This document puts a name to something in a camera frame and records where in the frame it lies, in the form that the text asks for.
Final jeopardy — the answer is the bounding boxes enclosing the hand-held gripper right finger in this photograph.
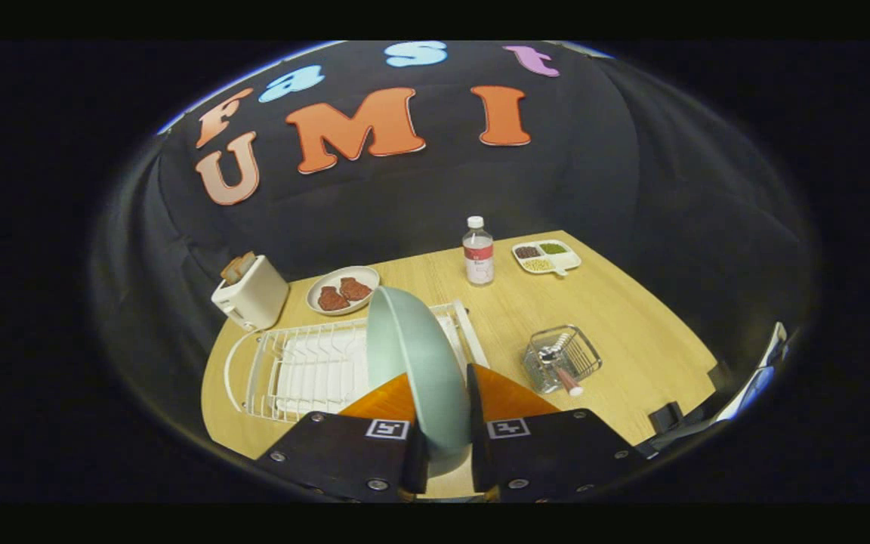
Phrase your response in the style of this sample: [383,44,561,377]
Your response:
[467,363,649,503]

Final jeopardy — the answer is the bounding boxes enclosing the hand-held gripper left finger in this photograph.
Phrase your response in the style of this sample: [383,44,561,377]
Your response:
[254,372,430,503]

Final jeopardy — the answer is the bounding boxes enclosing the metal spoon with red handle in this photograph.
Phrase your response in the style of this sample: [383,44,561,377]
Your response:
[539,346,585,398]

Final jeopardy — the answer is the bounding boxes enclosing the white wire dish rack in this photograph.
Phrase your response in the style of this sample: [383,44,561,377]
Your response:
[224,300,490,424]

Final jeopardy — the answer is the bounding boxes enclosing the metal wire basket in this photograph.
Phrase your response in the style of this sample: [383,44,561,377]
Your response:
[522,325,603,395]

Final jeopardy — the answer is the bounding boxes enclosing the light green plate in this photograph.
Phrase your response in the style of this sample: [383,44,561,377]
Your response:
[366,286,473,477]

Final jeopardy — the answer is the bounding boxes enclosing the beige plate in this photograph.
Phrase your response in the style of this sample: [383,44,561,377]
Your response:
[307,265,381,316]

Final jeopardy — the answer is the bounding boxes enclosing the black table clamp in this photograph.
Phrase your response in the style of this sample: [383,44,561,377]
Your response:
[648,402,683,435]

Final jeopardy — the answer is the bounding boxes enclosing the white toaster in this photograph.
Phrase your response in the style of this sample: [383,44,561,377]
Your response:
[211,255,290,332]

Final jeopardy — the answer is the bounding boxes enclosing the white divided tray with beans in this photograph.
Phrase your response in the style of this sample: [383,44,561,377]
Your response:
[511,240,582,277]

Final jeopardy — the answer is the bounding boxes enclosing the clear bottle with red label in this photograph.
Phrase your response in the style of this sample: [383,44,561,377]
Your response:
[463,216,495,286]

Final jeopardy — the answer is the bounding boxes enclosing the toast slices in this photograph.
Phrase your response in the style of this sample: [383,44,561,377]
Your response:
[221,252,257,285]

